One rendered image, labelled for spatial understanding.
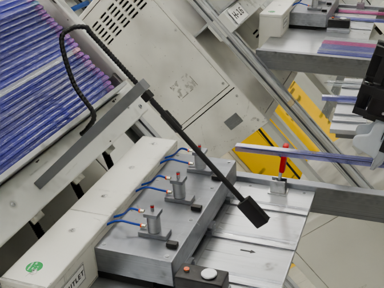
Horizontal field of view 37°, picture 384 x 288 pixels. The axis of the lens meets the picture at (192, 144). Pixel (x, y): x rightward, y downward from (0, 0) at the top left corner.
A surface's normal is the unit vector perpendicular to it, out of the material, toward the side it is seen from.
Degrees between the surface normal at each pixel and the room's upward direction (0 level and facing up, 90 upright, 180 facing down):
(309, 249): 90
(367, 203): 90
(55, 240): 43
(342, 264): 90
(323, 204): 90
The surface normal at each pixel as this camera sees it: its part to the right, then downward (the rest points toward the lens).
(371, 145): -0.35, 0.43
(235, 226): -0.05, -0.90
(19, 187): 0.65, -0.52
